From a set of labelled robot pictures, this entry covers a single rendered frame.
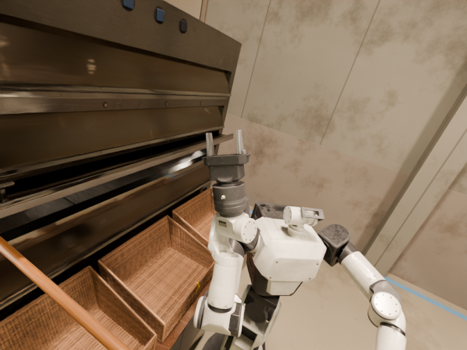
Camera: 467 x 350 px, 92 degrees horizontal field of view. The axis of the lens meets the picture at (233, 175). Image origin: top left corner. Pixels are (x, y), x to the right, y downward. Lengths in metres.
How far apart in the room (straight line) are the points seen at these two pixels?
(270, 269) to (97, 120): 0.91
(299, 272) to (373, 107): 2.52
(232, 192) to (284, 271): 0.44
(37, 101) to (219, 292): 0.81
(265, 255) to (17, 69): 0.95
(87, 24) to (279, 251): 1.02
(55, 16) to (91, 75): 0.19
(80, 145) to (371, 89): 2.88
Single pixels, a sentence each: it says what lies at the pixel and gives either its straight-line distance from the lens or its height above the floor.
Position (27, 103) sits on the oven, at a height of 1.66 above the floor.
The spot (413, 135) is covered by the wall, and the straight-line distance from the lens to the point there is 3.24.
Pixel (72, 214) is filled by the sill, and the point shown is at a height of 1.18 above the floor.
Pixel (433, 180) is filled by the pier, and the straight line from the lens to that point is 3.18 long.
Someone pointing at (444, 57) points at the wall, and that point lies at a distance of 3.27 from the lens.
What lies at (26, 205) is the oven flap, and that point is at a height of 1.40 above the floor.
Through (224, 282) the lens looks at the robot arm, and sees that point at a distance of 0.65.
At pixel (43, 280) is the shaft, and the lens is 0.94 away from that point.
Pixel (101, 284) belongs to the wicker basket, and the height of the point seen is 0.79.
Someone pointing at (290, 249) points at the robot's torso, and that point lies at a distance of 0.87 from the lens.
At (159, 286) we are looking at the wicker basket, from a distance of 1.65.
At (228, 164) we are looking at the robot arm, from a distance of 0.57.
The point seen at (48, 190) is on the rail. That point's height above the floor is 1.43.
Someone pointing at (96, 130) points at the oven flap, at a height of 1.54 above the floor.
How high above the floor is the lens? 1.90
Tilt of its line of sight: 24 degrees down
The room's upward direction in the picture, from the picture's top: 15 degrees clockwise
